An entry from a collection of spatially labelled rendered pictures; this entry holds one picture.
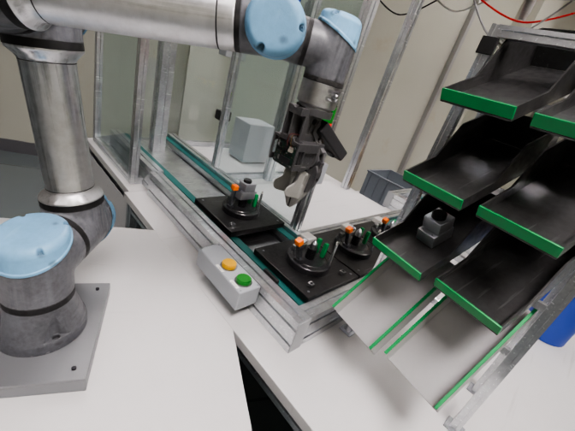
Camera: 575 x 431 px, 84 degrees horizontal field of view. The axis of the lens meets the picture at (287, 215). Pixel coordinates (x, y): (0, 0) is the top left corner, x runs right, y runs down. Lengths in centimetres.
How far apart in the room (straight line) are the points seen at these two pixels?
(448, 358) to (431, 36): 413
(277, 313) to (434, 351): 36
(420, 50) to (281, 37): 413
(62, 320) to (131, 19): 54
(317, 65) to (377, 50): 363
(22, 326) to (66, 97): 41
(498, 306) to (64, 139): 85
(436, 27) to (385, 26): 68
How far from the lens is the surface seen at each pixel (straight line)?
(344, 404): 84
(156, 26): 49
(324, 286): 93
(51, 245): 67
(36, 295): 72
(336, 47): 59
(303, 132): 60
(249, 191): 113
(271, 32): 44
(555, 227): 68
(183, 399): 75
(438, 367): 79
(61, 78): 71
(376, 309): 81
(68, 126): 72
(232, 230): 105
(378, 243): 73
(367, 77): 420
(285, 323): 84
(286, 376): 83
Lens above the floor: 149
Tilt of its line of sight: 25 degrees down
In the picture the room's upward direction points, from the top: 18 degrees clockwise
